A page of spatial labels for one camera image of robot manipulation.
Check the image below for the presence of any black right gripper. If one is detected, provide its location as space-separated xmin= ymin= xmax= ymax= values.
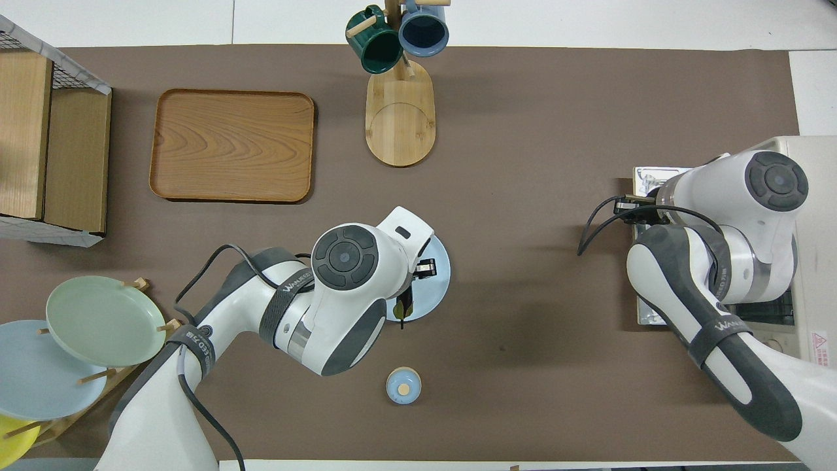
xmin=615 ymin=193 xmax=660 ymax=226

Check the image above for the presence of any dark purple eggplant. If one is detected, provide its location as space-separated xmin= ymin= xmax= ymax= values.
xmin=394 ymin=287 xmax=415 ymax=330

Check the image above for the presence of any small light blue plate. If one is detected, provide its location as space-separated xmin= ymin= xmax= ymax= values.
xmin=384 ymin=234 xmax=452 ymax=323

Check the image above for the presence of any beige toaster oven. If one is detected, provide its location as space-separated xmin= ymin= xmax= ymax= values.
xmin=633 ymin=135 xmax=837 ymax=380

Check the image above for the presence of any small blue lidded jar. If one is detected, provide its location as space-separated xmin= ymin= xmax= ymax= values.
xmin=386 ymin=367 xmax=422 ymax=406

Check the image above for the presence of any wooden mug tree stand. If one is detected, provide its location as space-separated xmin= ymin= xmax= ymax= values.
xmin=347 ymin=0 xmax=452 ymax=168

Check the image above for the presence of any brown table mat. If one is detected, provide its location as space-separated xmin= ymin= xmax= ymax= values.
xmin=0 ymin=44 xmax=834 ymax=462

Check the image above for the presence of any dark green mug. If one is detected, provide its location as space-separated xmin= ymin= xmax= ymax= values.
xmin=345 ymin=5 xmax=404 ymax=75

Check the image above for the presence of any rectangular wooden tray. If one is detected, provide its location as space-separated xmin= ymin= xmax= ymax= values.
xmin=149 ymin=88 xmax=316 ymax=203

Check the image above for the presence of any blue grey mug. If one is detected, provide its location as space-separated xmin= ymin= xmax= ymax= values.
xmin=398 ymin=0 xmax=451 ymax=58

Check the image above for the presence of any wooden dish rack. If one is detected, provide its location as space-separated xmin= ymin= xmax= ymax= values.
xmin=3 ymin=278 xmax=184 ymax=447

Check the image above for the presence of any pale green plate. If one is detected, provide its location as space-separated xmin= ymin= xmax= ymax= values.
xmin=46 ymin=275 xmax=167 ymax=368

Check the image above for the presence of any large light blue plate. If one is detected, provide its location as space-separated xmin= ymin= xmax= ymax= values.
xmin=0 ymin=319 xmax=109 ymax=421

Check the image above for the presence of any yellow plate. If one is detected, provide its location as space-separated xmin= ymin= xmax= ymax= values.
xmin=0 ymin=414 xmax=41 ymax=468

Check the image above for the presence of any wire oven rack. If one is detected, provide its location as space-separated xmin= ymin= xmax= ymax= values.
xmin=729 ymin=288 xmax=795 ymax=323

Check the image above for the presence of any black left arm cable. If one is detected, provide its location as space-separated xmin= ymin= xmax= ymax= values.
xmin=173 ymin=244 xmax=315 ymax=471

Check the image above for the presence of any wooden shelf with wire mesh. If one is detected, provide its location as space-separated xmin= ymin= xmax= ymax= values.
xmin=0 ymin=14 xmax=113 ymax=248

